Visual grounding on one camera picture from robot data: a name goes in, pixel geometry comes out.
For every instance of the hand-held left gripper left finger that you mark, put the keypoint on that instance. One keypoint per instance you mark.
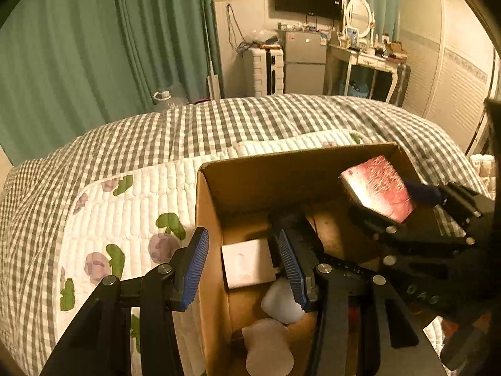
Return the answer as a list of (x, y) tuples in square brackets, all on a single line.
[(193, 270)]

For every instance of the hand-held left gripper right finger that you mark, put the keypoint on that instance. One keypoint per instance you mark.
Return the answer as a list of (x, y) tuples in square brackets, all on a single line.
[(291, 274)]

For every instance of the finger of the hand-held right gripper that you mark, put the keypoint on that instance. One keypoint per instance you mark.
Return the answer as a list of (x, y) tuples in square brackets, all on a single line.
[(424, 195), (375, 223)]

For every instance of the pale earbud case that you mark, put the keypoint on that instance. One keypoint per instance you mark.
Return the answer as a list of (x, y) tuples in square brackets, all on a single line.
[(280, 301)]

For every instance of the red patterned small box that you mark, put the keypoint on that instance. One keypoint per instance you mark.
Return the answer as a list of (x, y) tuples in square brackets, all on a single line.
[(379, 188)]

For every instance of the white charger adapter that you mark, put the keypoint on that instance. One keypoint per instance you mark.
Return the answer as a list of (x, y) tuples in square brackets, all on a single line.
[(246, 262)]

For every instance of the plain white plastic bottle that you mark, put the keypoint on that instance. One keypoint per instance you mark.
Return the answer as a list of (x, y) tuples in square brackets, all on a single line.
[(268, 346)]

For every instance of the brown cardboard box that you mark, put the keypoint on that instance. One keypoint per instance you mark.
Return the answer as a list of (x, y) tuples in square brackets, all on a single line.
[(274, 176)]

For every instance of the cream quilted jacket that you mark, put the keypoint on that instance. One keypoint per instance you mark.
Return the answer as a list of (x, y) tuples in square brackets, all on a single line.
[(482, 169)]

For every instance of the white floral quilt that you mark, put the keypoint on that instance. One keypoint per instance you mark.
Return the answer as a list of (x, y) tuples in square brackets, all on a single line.
[(129, 219)]

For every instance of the dark suitcase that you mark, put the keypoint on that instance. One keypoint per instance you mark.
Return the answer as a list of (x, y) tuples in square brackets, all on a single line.
[(403, 86)]

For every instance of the cream louvred wardrobe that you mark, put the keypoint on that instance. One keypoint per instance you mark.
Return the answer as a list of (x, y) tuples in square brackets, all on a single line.
[(446, 66)]

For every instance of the white dressing table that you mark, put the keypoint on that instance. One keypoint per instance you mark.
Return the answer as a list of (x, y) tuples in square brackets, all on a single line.
[(364, 60)]

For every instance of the grey checked blanket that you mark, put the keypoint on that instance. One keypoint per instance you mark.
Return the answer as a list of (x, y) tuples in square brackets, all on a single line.
[(117, 137)]

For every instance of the clear plastic water jug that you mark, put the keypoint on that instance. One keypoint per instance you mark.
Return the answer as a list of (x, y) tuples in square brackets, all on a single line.
[(168, 98)]

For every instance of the silver refrigerator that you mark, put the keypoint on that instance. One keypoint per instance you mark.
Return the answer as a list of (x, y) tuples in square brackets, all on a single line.
[(305, 62)]

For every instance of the white suitcase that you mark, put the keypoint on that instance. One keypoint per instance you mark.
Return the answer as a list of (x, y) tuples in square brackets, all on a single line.
[(262, 72)]

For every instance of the white oval mirror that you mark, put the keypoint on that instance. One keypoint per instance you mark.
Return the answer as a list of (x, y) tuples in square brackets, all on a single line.
[(358, 13)]

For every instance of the white pole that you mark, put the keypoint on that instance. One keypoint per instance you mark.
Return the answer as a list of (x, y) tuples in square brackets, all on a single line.
[(211, 66)]

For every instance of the clear plastic bag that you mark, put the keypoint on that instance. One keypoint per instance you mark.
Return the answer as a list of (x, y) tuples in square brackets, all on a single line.
[(263, 37)]

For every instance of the wide green curtain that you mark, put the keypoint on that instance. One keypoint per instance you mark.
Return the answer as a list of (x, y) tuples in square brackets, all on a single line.
[(78, 47)]

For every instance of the small photo frame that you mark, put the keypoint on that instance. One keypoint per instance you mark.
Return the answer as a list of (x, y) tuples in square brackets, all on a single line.
[(352, 32)]

